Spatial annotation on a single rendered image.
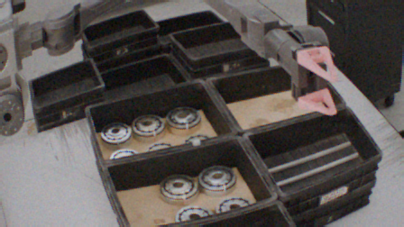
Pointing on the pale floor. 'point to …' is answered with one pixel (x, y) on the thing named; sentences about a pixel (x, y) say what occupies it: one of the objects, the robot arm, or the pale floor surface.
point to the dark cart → (364, 42)
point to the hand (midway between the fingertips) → (332, 95)
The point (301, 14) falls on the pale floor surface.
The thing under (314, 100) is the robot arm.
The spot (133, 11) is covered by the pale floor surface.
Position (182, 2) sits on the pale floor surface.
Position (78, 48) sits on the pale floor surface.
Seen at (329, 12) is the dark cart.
